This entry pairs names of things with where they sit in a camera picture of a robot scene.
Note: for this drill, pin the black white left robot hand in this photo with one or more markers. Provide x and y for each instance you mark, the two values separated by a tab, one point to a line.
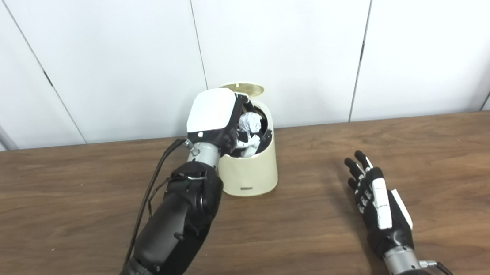
211	111

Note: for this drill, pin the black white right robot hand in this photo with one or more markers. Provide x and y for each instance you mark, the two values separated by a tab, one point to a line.
387	238

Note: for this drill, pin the white paper ball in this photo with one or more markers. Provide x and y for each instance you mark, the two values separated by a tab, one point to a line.
250	121

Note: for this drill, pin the cream round bin lid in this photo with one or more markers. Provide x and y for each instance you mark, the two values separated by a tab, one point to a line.
249	88

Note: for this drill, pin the cream-colored bin body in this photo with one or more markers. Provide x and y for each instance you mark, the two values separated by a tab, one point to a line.
252	174

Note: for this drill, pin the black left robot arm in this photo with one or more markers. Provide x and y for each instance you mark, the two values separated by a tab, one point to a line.
173	228

